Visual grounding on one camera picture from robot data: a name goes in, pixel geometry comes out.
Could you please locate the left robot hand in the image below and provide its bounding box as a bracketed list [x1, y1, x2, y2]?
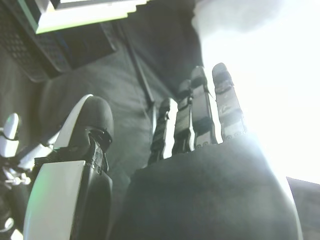
[23, 62, 304, 240]

